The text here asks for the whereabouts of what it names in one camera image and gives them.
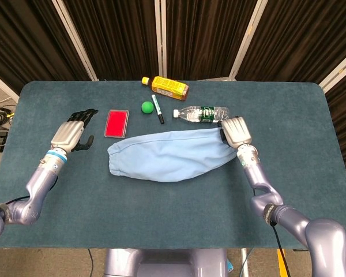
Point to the teal table cover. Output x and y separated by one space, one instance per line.
173 207

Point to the clear water bottle green label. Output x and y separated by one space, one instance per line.
207 114

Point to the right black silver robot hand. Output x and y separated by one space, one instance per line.
237 131

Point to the right lilac robot arm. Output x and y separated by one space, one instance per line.
305 228

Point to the yellow label tea bottle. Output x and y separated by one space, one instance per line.
168 86

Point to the left lilac robot arm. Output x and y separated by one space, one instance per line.
41 181

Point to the light blue cloth sleeve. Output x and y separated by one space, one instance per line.
167 155

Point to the green ball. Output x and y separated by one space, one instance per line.
147 107

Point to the white screen frame post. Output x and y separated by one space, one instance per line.
75 40
247 40
158 37
337 75
3 83

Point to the yellow floor tape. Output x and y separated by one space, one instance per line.
282 265

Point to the lilac robot torso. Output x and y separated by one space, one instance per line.
167 262

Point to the red ink pad case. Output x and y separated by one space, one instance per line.
116 123

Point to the green black marker pen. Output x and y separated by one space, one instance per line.
157 108

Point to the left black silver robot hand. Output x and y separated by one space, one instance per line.
67 134

